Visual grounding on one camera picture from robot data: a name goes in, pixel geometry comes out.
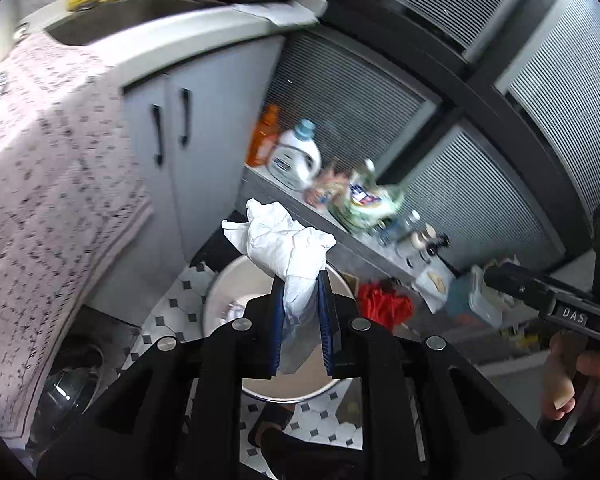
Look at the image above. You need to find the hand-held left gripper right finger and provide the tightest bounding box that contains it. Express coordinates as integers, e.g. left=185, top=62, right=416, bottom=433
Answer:
left=317, top=270, right=563, bottom=480

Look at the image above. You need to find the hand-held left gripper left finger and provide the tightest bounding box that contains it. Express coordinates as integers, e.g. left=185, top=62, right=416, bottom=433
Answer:
left=37, top=275, right=287, bottom=480

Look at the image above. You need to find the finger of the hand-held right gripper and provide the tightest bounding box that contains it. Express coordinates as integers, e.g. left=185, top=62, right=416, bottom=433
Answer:
left=483, top=265, right=556, bottom=318

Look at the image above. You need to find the white round waste bin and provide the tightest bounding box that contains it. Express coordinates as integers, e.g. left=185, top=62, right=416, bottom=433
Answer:
left=202, top=255, right=358, bottom=403

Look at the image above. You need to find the white tissue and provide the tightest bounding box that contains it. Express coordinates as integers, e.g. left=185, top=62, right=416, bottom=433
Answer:
left=221, top=198, right=337, bottom=376

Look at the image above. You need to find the person's right hand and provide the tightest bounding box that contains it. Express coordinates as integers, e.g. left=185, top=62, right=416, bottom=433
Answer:
left=539, top=334, right=600, bottom=421

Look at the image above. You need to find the teal container with white lid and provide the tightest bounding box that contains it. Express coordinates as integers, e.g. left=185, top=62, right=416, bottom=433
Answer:
left=447, top=265, right=503, bottom=328

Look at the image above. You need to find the red cloth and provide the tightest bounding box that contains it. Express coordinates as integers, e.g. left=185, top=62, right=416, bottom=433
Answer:
left=356, top=281, right=413, bottom=331

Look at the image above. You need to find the dark slipper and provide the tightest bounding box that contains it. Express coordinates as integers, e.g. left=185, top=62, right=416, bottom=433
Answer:
left=247, top=404, right=296, bottom=448

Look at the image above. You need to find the small white-capped bottle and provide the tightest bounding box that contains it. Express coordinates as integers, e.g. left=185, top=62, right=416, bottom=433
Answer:
left=410, top=225, right=437, bottom=254

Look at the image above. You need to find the clear bottle with blue label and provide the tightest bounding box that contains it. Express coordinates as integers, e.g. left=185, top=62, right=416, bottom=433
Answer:
left=380, top=210, right=423, bottom=247

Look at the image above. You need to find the green white plastic bag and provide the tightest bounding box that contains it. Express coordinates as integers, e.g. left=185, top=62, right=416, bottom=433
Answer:
left=330, top=159, right=406, bottom=235

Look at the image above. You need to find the pink snack bag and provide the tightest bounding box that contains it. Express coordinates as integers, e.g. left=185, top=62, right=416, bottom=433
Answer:
left=304, top=162, right=353, bottom=208

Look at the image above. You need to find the white detergent bottle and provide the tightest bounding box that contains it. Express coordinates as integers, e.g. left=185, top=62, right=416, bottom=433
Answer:
left=265, top=120, right=322, bottom=191

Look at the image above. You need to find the orange detergent bottle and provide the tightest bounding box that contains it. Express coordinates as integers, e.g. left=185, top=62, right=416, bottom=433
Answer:
left=246, top=104, right=281, bottom=168

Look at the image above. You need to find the grey cabinet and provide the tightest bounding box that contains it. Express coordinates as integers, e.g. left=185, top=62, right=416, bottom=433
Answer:
left=87, top=35, right=286, bottom=311

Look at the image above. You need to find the glass bowl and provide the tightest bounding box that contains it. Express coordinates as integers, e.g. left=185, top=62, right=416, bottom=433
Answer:
left=30, top=335, right=111, bottom=441

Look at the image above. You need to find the black framed ribbed glass door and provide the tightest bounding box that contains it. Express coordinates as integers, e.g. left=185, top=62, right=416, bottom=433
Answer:
left=260, top=0, right=600, bottom=311

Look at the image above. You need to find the pink patterned tablecloth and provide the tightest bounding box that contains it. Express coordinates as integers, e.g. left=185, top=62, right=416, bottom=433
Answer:
left=0, top=32, right=153, bottom=436

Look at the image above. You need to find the white cloth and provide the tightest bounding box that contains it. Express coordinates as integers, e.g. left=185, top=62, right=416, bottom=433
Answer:
left=230, top=0, right=327, bottom=27

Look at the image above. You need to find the steel sink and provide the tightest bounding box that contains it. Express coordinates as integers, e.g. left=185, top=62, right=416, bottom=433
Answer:
left=45, top=0, right=231, bottom=46

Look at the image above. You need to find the black cabinet handle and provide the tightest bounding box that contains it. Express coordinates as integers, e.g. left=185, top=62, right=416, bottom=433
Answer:
left=179, top=89, right=192, bottom=147
left=151, top=105, right=164, bottom=165

